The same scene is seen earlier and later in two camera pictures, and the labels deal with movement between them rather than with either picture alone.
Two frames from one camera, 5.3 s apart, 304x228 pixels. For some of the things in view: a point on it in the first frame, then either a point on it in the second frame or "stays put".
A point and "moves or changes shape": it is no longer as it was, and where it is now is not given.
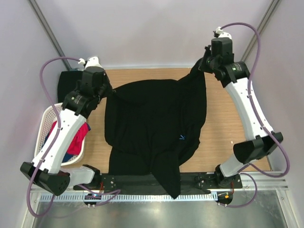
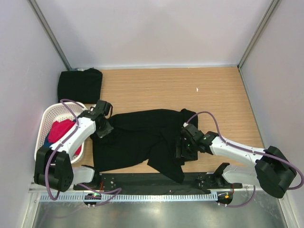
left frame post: (40, 15) stays put
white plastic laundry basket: (48, 116) stays put
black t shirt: (152, 126) moves or changes shape
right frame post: (272, 7) stays put
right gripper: (203, 66) to (180, 142)
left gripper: (106, 79) to (101, 134)
